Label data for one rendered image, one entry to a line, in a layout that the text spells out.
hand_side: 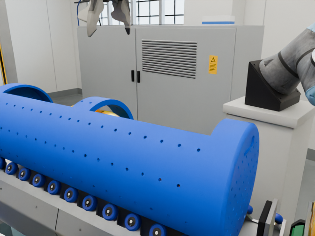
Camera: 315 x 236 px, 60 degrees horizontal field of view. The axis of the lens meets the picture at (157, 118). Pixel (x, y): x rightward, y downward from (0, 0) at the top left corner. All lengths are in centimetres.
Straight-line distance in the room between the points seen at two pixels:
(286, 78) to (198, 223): 82
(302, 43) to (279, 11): 221
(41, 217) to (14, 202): 15
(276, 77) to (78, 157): 86
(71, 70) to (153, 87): 375
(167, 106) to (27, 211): 185
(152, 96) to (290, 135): 179
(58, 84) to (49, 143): 538
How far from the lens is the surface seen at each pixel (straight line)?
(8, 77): 177
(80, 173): 73
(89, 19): 68
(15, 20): 577
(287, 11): 338
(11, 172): 108
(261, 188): 134
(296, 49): 121
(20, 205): 107
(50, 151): 79
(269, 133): 123
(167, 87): 259
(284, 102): 126
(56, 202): 92
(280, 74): 123
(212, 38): 227
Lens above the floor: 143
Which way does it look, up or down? 18 degrees down
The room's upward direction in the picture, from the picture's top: straight up
